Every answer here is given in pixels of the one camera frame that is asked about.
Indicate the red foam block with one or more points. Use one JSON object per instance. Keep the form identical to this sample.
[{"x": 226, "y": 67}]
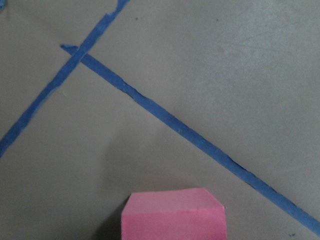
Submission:
[{"x": 186, "y": 214}]

